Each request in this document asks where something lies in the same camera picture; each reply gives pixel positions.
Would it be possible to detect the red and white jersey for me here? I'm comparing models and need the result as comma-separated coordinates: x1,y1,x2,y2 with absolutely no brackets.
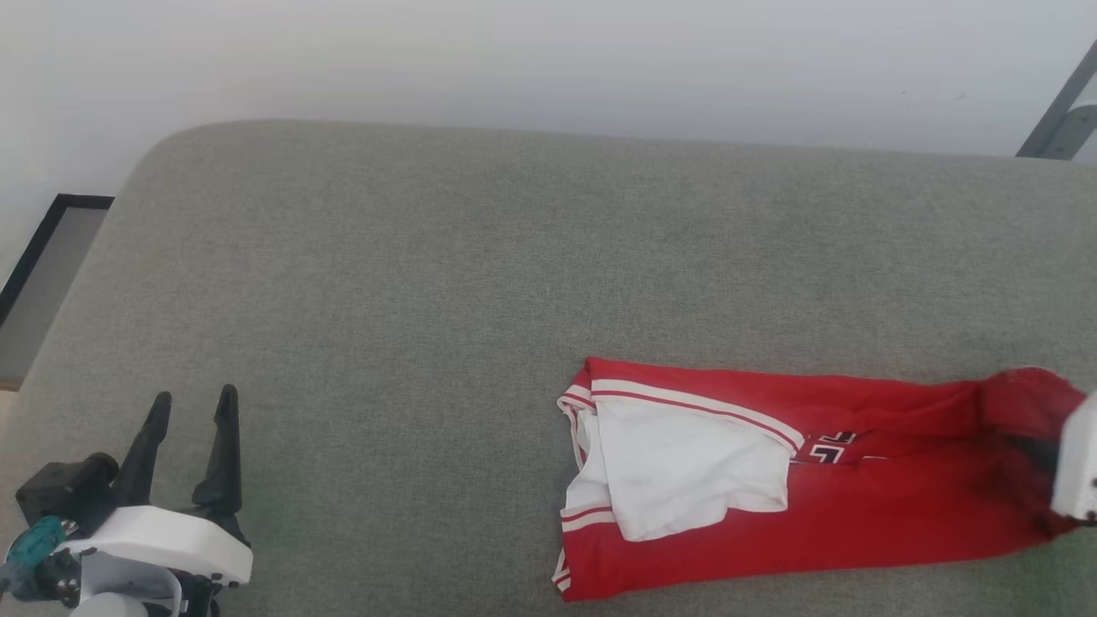
553,357,1089,602

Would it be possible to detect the grey metal window frame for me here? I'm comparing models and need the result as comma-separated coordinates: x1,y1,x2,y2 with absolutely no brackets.
1016,39,1097,162

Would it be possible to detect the teal cable connector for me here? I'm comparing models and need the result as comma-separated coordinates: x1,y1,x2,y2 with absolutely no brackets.
3,514,69,601

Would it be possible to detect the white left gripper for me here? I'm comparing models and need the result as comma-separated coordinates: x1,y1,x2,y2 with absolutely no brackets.
56,384,255,592

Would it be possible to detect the black framed floor panel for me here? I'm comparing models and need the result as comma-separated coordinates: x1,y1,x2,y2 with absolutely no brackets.
0,194,115,392

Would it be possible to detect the grey fabric sofa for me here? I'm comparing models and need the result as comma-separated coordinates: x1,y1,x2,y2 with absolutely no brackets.
0,118,1097,617

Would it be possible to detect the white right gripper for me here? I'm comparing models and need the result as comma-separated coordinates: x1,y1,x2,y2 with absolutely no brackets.
1052,390,1097,524

